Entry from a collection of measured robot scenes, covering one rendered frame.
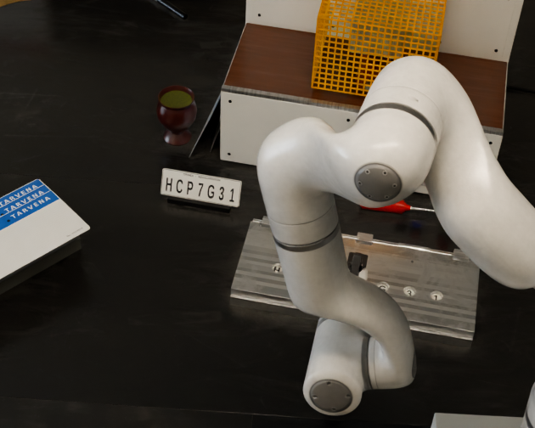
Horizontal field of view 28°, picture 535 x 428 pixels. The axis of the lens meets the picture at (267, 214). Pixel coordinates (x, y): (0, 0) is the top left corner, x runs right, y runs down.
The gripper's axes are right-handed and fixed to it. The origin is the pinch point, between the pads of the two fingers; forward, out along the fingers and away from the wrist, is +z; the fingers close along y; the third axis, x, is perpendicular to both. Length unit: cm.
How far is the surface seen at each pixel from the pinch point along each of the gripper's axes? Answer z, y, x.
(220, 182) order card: 31.3, 6.7, -29.6
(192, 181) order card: 31.1, 7.5, -35.2
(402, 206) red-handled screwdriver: 36.4, 8.7, 6.3
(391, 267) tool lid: 18.3, 11.1, 6.0
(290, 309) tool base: 7.1, 16.1, -10.8
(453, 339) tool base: 7.0, 16.2, 18.9
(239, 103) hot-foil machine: 39.6, -6.8, -28.5
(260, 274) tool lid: 11.4, 12.7, -17.4
